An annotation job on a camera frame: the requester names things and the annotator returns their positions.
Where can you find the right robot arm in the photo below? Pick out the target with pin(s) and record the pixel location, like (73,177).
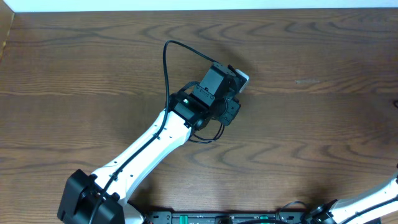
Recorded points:
(365,207)

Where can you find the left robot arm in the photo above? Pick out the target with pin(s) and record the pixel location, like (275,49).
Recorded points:
(102,196)

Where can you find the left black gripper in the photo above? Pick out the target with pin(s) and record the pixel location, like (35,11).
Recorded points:
(232,83)

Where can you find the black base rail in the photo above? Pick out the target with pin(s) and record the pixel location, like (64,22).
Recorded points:
(170,217)

